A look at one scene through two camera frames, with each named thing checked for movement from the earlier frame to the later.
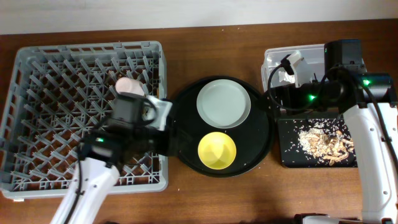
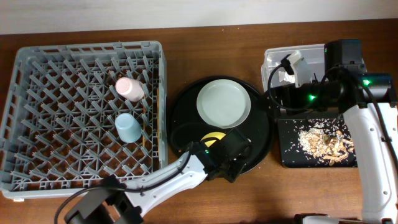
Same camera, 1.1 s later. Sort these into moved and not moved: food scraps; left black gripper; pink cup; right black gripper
Moved: left black gripper
Not moved: food scraps; right black gripper; pink cup
